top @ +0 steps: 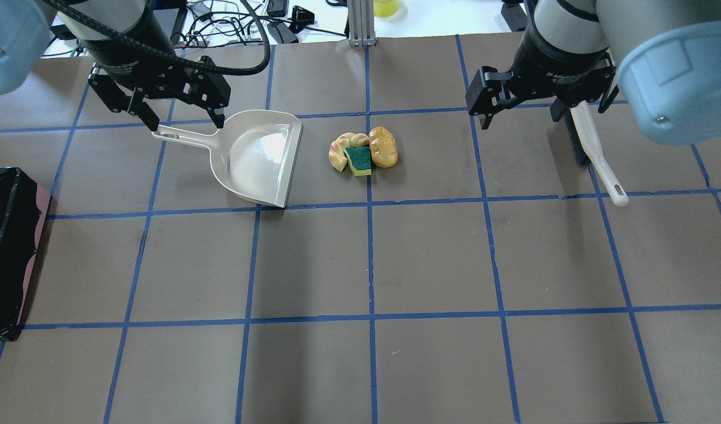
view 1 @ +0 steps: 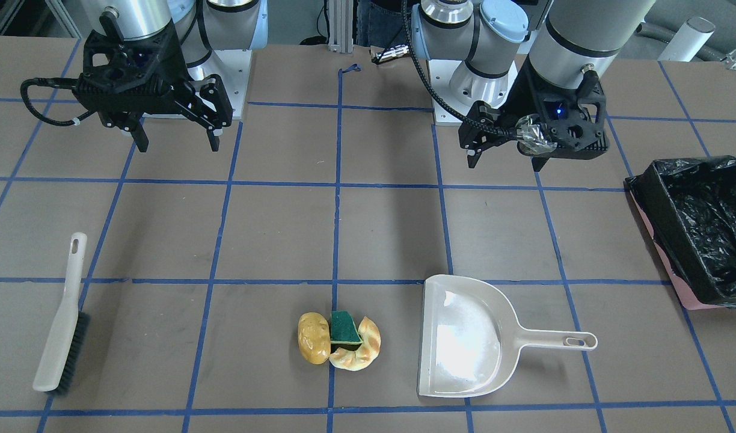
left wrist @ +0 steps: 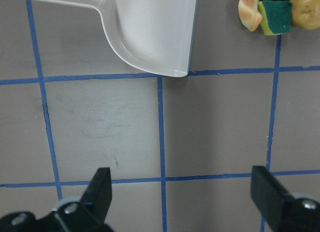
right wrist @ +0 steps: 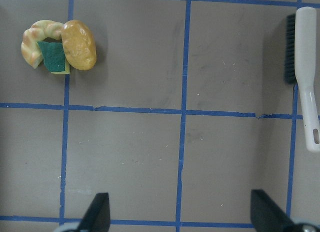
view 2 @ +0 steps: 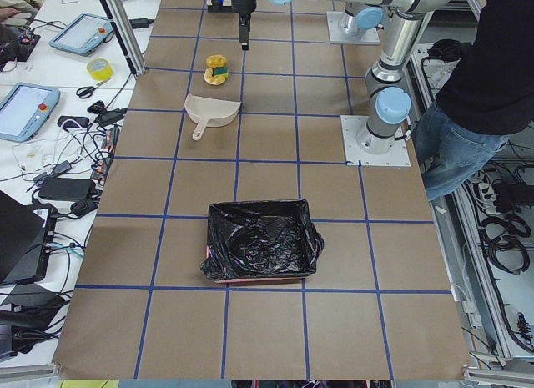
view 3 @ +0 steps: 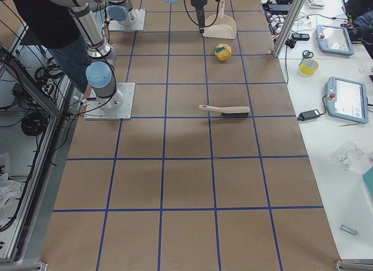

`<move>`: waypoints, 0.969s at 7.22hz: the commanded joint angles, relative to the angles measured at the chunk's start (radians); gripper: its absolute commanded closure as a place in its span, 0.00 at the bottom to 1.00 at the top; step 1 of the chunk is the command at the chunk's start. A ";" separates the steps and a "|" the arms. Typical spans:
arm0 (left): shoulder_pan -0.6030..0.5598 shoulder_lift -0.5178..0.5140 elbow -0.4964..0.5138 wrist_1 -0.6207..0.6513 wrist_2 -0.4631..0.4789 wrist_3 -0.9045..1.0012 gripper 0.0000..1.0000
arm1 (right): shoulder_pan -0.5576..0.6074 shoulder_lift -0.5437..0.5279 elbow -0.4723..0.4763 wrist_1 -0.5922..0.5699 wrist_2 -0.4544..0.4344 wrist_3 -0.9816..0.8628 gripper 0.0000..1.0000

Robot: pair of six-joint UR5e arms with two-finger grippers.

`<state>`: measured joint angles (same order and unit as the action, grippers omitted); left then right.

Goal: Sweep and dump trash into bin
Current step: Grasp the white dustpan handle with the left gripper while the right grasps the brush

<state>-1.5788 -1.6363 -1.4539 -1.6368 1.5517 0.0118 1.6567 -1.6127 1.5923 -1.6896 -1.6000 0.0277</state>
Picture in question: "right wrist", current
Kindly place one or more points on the toy bread roll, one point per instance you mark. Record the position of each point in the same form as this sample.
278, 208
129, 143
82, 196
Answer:
79, 45

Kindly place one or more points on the green yellow sponge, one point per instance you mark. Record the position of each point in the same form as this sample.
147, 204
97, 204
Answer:
54, 57

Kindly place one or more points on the toy croissant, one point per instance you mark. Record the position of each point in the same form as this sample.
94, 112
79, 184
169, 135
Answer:
39, 31

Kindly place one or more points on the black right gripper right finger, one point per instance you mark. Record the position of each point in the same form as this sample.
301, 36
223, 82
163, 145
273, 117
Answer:
266, 215

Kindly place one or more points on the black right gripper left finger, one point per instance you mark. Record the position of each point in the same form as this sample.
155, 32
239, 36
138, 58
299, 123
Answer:
97, 217

